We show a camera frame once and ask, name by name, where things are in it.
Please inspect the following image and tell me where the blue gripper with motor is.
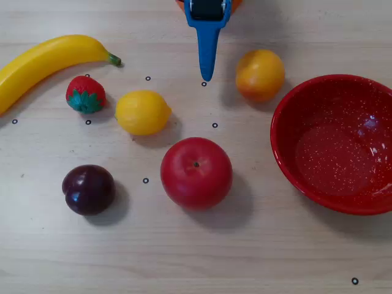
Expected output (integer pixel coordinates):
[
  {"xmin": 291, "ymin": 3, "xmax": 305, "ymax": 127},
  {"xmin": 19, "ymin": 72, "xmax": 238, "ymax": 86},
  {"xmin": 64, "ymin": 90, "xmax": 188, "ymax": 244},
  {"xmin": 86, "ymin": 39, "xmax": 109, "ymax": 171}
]
[{"xmin": 184, "ymin": 0, "xmax": 232, "ymax": 83}]

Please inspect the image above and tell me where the yellow plastic lemon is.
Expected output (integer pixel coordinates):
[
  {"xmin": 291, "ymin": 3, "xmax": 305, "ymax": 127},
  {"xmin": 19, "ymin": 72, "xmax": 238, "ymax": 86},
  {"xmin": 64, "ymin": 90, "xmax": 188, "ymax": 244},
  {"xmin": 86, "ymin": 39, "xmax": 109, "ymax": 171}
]
[{"xmin": 115, "ymin": 89, "xmax": 173, "ymax": 136}]

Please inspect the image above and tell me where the red speckled enamel bowl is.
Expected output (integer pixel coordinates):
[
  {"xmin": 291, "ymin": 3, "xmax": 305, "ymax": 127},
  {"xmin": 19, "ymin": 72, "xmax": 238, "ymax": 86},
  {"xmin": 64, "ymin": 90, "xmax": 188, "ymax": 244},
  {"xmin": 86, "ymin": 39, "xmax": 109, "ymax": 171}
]
[{"xmin": 269, "ymin": 73, "xmax": 392, "ymax": 216}]

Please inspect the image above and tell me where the orange plastic peach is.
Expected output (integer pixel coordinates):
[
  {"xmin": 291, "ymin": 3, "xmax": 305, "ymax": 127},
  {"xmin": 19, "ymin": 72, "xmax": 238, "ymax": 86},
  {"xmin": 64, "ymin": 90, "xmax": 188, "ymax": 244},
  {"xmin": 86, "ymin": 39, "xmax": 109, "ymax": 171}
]
[{"xmin": 235, "ymin": 49, "xmax": 286, "ymax": 103}]

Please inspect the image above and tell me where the red plastic strawberry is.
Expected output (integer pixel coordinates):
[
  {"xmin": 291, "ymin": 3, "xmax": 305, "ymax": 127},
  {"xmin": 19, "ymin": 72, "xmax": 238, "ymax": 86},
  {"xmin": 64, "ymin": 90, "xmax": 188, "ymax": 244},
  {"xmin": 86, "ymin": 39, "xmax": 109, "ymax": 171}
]
[{"xmin": 65, "ymin": 75, "xmax": 107, "ymax": 115}]

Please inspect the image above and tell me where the red plastic apple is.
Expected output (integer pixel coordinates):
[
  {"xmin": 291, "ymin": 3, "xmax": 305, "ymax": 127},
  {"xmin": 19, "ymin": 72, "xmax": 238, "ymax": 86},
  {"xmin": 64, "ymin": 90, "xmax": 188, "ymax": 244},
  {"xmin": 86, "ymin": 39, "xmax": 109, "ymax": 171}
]
[{"xmin": 160, "ymin": 137, "xmax": 233, "ymax": 211}]

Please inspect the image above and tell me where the yellow plastic banana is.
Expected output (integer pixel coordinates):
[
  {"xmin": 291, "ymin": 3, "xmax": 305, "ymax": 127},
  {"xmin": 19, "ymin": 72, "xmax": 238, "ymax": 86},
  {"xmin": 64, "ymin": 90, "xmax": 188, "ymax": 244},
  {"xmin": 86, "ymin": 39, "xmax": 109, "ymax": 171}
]
[{"xmin": 0, "ymin": 34, "xmax": 123, "ymax": 116}]

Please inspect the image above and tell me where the dark purple plastic plum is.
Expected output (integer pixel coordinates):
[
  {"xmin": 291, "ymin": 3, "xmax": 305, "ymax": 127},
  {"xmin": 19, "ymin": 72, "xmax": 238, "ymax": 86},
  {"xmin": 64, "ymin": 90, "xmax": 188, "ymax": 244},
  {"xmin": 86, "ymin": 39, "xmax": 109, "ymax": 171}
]
[{"xmin": 61, "ymin": 164, "xmax": 116, "ymax": 216}]

